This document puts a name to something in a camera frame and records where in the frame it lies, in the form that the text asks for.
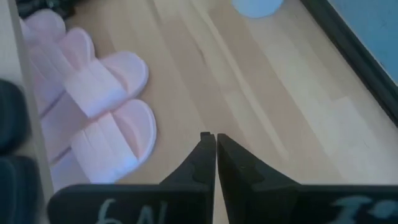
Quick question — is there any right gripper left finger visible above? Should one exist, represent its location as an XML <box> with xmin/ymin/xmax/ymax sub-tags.
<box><xmin>46</xmin><ymin>131</ymin><xmax>218</xmax><ymax>224</ymax></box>

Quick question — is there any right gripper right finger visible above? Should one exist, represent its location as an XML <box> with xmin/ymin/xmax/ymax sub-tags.
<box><xmin>216</xmin><ymin>133</ymin><xmax>398</xmax><ymax>224</ymax></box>

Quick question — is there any potted snake plant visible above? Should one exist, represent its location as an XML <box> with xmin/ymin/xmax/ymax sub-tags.
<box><xmin>231</xmin><ymin>0</ymin><xmax>284</xmax><ymax>19</ymax></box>

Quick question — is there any black table frame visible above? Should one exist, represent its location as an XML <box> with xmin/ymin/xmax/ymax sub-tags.
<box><xmin>300</xmin><ymin>0</ymin><xmax>398</xmax><ymax>127</ymax></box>

